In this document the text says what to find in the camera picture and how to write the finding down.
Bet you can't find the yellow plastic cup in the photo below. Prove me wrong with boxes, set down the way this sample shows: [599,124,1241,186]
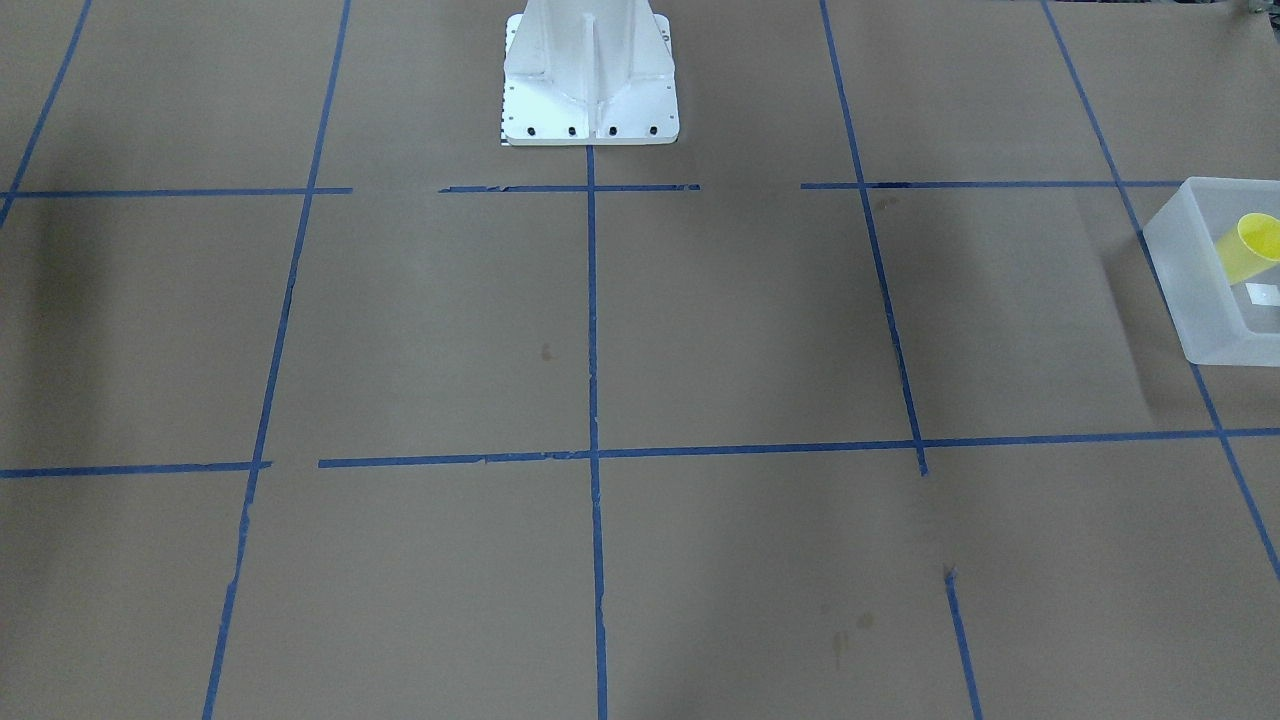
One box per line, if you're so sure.
[1213,213,1279,284]

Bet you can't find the clear plastic bin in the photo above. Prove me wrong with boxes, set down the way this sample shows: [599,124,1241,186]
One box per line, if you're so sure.
[1143,177,1279,366]

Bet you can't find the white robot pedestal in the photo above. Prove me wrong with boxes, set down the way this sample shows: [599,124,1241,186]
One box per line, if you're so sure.
[500,1,681,147]

